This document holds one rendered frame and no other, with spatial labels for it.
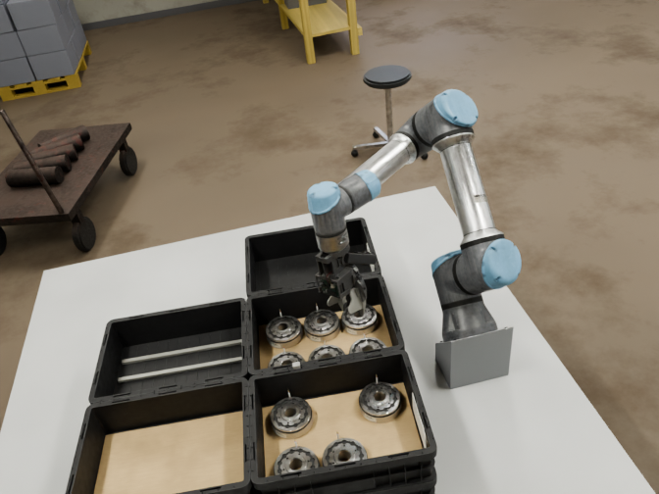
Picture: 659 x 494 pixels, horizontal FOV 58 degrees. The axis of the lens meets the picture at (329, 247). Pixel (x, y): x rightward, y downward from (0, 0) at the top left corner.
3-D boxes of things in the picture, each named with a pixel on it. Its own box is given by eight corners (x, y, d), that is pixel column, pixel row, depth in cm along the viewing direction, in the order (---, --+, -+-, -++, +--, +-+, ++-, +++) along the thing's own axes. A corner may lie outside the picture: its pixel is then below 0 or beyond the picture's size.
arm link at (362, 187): (348, 178, 151) (317, 197, 145) (372, 162, 141) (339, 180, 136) (365, 205, 151) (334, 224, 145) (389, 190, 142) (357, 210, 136)
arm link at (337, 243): (329, 220, 144) (355, 225, 139) (331, 235, 146) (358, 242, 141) (308, 234, 139) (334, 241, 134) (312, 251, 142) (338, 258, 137)
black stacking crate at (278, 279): (366, 245, 204) (364, 218, 197) (383, 303, 181) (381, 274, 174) (251, 265, 203) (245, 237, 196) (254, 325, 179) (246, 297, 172)
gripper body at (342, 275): (318, 294, 147) (308, 253, 141) (339, 275, 152) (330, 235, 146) (342, 302, 142) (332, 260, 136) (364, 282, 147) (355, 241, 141)
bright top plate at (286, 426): (309, 395, 150) (309, 393, 150) (313, 428, 142) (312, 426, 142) (270, 401, 150) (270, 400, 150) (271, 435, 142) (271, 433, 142)
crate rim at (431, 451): (406, 354, 151) (406, 348, 149) (438, 458, 127) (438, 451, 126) (249, 381, 149) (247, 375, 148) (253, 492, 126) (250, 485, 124)
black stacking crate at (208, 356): (253, 326, 179) (245, 298, 172) (256, 406, 155) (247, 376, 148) (121, 349, 178) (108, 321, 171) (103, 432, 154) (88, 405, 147)
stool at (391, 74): (418, 130, 440) (416, 54, 405) (430, 167, 397) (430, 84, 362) (348, 139, 442) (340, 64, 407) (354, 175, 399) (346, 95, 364)
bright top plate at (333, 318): (333, 307, 175) (333, 305, 175) (342, 330, 167) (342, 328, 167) (300, 315, 174) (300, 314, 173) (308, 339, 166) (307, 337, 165)
